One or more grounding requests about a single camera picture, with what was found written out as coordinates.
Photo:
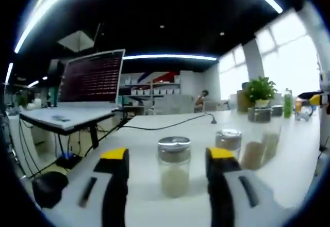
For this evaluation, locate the white laptop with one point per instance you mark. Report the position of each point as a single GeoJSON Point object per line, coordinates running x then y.
{"type": "Point", "coordinates": [90, 80]}

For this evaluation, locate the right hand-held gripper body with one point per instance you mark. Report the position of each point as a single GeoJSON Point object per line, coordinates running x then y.
{"type": "Point", "coordinates": [325, 85]}

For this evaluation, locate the row of white storage boxes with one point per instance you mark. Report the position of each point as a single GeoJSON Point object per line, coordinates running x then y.
{"type": "Point", "coordinates": [154, 91]}

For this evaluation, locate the tan powder seasoning bottle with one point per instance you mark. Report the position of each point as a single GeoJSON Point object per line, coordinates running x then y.
{"type": "Point", "coordinates": [174, 160]}

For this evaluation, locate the orange drink bottle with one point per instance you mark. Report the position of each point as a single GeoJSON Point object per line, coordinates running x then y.
{"type": "Point", "coordinates": [298, 105]}

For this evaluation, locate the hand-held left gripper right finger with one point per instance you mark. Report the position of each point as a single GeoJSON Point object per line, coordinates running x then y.
{"type": "Point", "coordinates": [219, 201]}

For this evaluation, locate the long ceiling light strip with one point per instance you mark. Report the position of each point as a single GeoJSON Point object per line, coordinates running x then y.
{"type": "Point", "coordinates": [18, 47]}

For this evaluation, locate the white ceiling air conditioner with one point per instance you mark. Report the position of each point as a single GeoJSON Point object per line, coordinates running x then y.
{"type": "Point", "coordinates": [77, 42]}

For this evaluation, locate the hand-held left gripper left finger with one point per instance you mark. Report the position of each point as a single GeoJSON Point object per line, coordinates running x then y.
{"type": "Point", "coordinates": [113, 198]}

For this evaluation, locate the black computer mouse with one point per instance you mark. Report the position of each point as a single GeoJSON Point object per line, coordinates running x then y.
{"type": "Point", "coordinates": [50, 189]}

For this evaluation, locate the brown granule seasoning bottle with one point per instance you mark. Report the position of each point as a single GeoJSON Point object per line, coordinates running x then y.
{"type": "Point", "coordinates": [259, 115]}

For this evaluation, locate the small potted plant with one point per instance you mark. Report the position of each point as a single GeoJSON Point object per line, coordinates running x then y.
{"type": "Point", "coordinates": [22, 100]}

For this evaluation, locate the white storage shelf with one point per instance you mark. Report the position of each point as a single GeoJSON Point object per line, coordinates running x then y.
{"type": "Point", "coordinates": [154, 83]}

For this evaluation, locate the green drink bottle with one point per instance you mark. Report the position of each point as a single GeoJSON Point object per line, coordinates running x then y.
{"type": "Point", "coordinates": [287, 105]}

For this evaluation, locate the brown paper bag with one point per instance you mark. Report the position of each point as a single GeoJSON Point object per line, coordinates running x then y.
{"type": "Point", "coordinates": [241, 103]}

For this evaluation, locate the black monitor on floor stand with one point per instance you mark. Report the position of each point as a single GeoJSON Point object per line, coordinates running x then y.
{"type": "Point", "coordinates": [125, 90]}

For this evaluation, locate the black power strip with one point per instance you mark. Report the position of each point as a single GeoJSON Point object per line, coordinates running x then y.
{"type": "Point", "coordinates": [68, 161]}

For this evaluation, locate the white powder seasoning bottle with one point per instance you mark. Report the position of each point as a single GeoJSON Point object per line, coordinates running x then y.
{"type": "Point", "coordinates": [228, 140]}
{"type": "Point", "coordinates": [278, 110]}

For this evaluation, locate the green potted plant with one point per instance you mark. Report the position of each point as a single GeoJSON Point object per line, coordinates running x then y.
{"type": "Point", "coordinates": [260, 87]}

